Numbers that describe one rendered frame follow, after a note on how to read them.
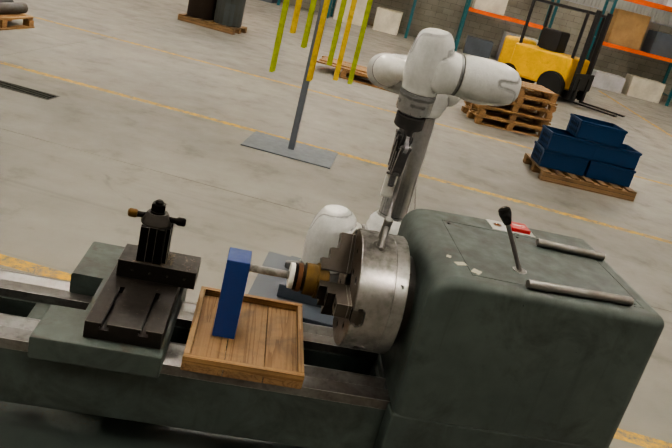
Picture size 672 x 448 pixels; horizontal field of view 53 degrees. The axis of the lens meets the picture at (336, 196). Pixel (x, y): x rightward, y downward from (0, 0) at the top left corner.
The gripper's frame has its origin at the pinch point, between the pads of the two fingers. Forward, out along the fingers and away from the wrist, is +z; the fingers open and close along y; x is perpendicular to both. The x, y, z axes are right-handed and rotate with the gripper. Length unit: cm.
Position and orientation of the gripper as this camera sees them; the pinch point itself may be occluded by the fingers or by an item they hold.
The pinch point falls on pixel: (389, 184)
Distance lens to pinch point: 177.2
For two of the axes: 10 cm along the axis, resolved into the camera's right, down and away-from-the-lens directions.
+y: 0.3, 4.4, -9.0
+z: -2.5, 8.7, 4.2
